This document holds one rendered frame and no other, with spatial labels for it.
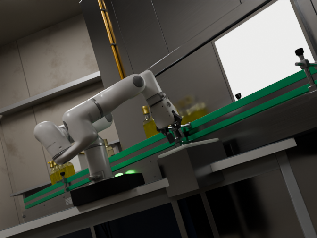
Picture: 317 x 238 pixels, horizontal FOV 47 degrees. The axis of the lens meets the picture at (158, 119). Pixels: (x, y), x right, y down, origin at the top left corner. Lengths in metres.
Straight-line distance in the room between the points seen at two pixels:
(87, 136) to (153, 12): 1.07
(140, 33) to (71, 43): 3.32
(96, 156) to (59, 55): 4.02
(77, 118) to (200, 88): 0.77
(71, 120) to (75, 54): 4.13
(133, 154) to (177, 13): 0.78
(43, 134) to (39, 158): 4.03
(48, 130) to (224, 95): 0.85
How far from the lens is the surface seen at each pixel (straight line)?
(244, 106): 1.54
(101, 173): 1.58
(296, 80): 1.43
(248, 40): 1.73
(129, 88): 1.36
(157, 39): 2.14
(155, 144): 1.76
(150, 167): 1.78
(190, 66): 1.92
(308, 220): 1.50
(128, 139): 2.36
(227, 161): 1.43
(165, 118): 1.45
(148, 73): 1.46
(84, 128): 1.31
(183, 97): 1.95
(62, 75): 5.42
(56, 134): 1.38
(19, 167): 5.57
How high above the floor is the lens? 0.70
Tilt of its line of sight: 11 degrees up
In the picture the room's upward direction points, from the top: 17 degrees counter-clockwise
